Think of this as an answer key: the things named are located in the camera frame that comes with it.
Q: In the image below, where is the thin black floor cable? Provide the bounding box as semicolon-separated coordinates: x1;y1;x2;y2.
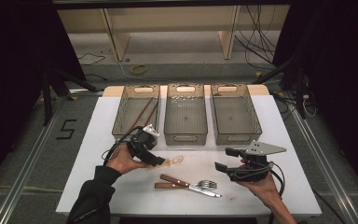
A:
77;52;106;67

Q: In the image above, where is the beige wooden desk frame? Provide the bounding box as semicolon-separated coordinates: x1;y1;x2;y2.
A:
57;5;290;62

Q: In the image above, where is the yellow tape roll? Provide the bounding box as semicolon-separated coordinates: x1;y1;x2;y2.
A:
130;63;148;76

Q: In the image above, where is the brown wooden chopstick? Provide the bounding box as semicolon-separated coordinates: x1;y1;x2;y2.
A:
142;100;159;128
126;97;154;134

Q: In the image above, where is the translucent amber plastic spoon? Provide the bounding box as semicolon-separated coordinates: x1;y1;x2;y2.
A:
155;154;185;169

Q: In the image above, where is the white table cover sheet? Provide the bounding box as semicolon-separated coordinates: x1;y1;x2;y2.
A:
55;94;323;217

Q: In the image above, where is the black curtain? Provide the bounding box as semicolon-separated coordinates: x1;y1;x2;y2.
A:
273;0;358;200
0;0;87;194

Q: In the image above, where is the person's left hand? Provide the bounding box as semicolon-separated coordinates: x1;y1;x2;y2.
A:
106;143;152;175

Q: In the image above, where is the black metal stand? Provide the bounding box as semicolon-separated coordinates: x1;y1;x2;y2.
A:
253;55;309;120
41;66;102;127

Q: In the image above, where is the person's right hand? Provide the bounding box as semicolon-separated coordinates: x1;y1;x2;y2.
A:
235;173;286;210

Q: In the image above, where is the white floor cable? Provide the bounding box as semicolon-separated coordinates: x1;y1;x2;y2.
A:
113;54;147;82

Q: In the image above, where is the tangle of black cables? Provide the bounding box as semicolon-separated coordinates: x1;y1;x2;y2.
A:
234;5;278;64

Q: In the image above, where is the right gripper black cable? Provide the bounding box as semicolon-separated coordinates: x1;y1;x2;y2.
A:
267;161;287;224

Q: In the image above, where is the wooden-handled steel fork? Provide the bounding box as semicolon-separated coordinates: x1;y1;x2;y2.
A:
154;179;218;191

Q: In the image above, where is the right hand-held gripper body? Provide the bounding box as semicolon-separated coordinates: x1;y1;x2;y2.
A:
227;140;288;183

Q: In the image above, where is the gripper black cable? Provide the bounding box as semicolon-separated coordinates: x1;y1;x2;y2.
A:
267;161;287;224
102;125;145;166

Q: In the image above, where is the aluminium floor rail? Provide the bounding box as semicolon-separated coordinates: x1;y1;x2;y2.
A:
0;96;68;224
287;102;358;224

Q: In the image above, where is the wooden-handled steel knife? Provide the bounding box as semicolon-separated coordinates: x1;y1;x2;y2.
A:
159;173;223;199

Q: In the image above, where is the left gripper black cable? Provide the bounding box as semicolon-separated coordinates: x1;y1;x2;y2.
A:
102;125;145;166

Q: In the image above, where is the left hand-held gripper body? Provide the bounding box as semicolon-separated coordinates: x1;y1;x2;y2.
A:
126;123;161;158

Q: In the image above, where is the smoky clear plastic bin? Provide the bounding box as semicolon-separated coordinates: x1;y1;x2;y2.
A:
210;83;263;147
163;83;209;147
111;84;161;142

